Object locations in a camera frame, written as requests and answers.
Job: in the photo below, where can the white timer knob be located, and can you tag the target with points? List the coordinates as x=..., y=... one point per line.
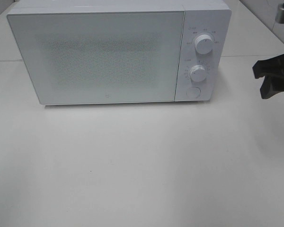
x=198, y=73

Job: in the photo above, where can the white microwave oven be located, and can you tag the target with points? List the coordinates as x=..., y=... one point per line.
x=210, y=17

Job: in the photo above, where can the white microwave door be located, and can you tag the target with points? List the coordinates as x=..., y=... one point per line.
x=100, y=58

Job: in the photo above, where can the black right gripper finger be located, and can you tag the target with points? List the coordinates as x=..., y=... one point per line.
x=271, y=86
x=269, y=67

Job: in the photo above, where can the white power knob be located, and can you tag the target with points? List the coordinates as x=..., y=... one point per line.
x=204, y=44

